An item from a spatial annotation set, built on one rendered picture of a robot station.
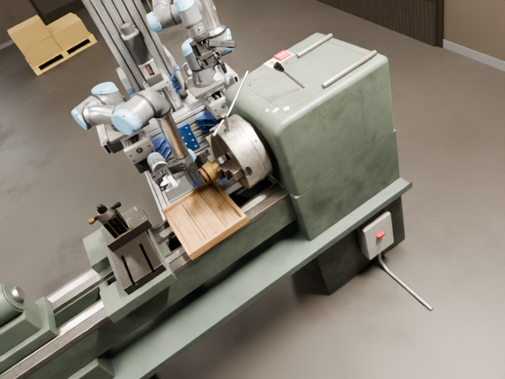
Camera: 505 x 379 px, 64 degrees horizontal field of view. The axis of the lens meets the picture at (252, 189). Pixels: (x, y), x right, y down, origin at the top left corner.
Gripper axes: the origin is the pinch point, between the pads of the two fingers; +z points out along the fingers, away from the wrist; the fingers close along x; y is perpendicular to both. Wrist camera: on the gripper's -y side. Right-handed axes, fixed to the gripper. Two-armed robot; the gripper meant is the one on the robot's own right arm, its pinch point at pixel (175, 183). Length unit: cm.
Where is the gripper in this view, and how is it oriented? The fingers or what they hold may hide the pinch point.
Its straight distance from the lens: 172.9
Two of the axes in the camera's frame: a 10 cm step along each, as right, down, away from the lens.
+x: -4.6, -6.9, -5.6
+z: 4.0, 4.0, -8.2
